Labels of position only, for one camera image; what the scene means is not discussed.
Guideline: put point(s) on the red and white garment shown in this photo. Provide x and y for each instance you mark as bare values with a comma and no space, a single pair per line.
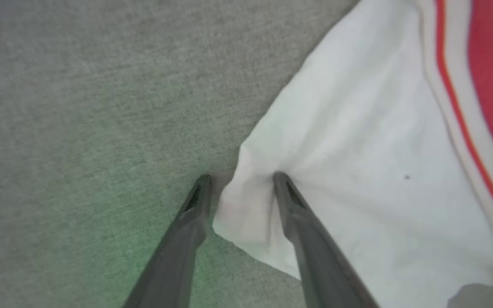
379,149

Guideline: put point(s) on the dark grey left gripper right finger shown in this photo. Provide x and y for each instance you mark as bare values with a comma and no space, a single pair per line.
315,252

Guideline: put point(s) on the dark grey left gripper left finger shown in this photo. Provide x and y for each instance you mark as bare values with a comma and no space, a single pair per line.
173,256

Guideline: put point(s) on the grey fabric sofa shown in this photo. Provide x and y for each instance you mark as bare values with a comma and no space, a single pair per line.
79,107

